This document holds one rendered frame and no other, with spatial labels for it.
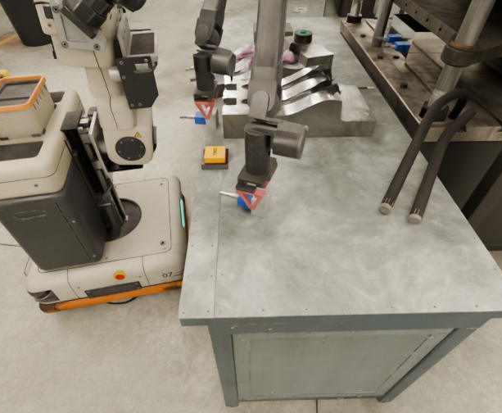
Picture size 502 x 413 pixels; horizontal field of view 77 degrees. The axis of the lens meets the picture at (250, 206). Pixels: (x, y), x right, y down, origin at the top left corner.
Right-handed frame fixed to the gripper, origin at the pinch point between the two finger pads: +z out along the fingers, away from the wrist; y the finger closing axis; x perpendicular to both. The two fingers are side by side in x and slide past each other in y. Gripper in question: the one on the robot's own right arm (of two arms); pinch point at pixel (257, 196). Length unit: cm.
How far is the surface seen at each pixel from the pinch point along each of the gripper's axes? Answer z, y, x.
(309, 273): 4.7, -14.7, -17.1
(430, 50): -4, 110, -43
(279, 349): 29.9, -22.9, -14.2
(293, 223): 4.6, -1.7, -10.3
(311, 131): 2.0, 37.7, -6.2
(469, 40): -22, 65, -46
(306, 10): 50, 385, 67
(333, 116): -3.2, 40.0, -12.2
